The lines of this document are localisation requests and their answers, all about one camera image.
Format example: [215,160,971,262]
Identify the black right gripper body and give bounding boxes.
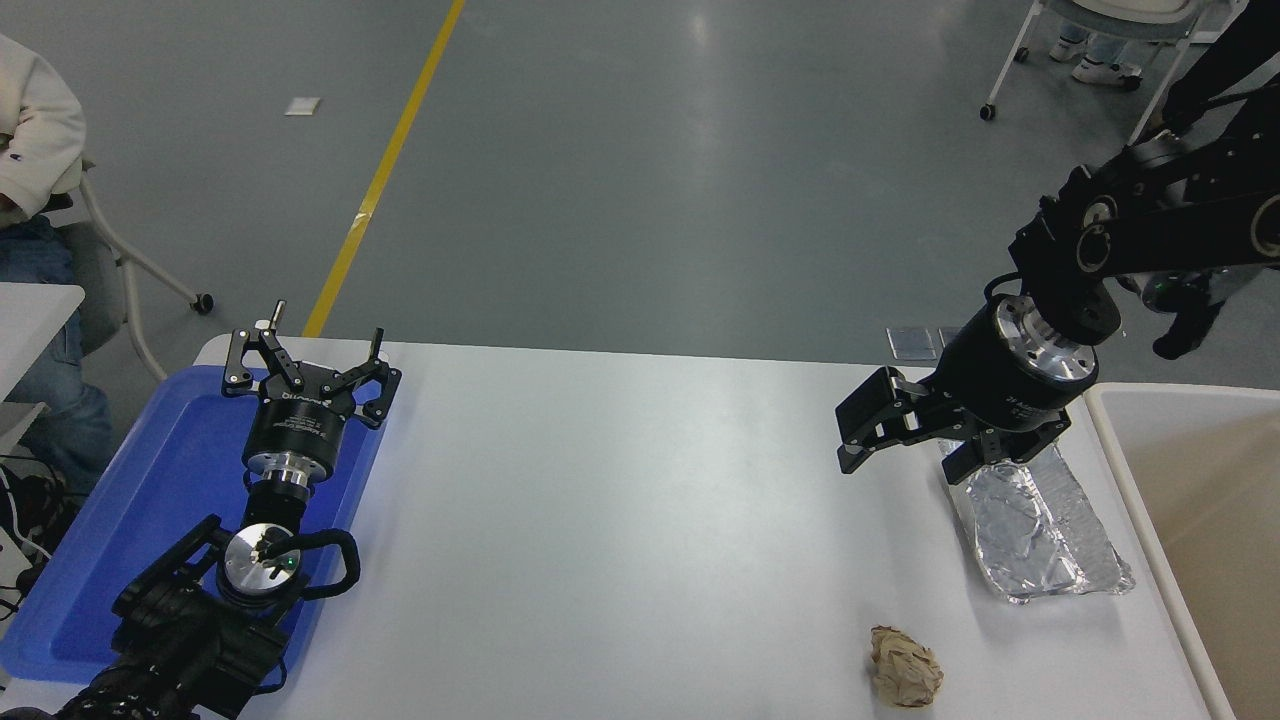
[933,304,1098,443]

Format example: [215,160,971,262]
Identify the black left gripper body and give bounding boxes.
[243,372,356,472]

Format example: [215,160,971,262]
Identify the silver foil tray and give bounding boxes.
[938,440,1137,605]

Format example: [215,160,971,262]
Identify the blue plastic tray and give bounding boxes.
[0,364,389,686]

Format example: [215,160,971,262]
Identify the large pale bin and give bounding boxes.
[1085,383,1280,720]

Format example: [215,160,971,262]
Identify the crumpled tan paper ball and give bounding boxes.
[868,626,945,709]

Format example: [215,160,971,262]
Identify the small white side table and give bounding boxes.
[0,283,86,453]

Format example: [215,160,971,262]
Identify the seated person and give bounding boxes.
[0,35,119,501]

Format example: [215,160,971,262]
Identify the white frame wheeled chair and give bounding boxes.
[72,158,215,383]
[979,0,1251,146]

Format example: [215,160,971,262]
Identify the black and white cables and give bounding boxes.
[0,455,66,623]

